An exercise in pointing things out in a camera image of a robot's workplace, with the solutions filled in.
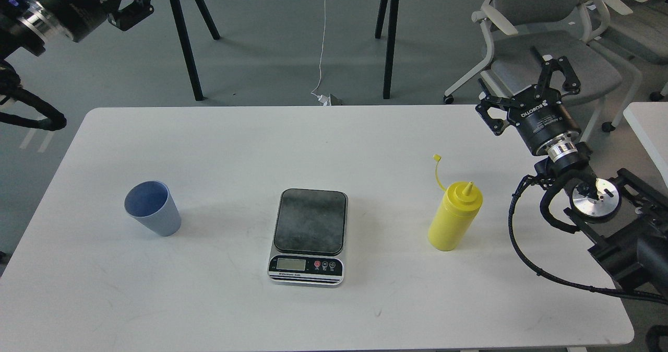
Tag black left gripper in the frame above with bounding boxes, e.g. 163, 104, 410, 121
33, 0, 153, 42

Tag white power adapter on floor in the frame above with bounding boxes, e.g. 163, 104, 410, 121
316, 93, 343, 106

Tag yellow squeeze bottle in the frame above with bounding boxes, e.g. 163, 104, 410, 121
427, 154, 483, 251

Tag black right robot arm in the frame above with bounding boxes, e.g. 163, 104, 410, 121
475, 47, 666, 304

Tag black digital kitchen scale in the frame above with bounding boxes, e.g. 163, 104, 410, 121
267, 188, 348, 286

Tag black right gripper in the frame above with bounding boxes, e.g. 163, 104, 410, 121
475, 46, 582, 157

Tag black legged background table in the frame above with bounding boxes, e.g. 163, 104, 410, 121
137, 0, 415, 102

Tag white hanging cable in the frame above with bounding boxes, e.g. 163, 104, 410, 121
311, 0, 329, 99

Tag grey office chair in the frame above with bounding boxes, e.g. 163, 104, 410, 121
444, 0, 622, 140
577, 0, 668, 102

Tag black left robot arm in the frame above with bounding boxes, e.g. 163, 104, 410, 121
1, 0, 153, 131

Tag white side table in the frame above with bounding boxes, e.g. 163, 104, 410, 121
623, 102, 667, 184

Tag blue ribbed plastic cup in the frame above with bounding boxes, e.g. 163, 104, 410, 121
124, 181, 182, 236

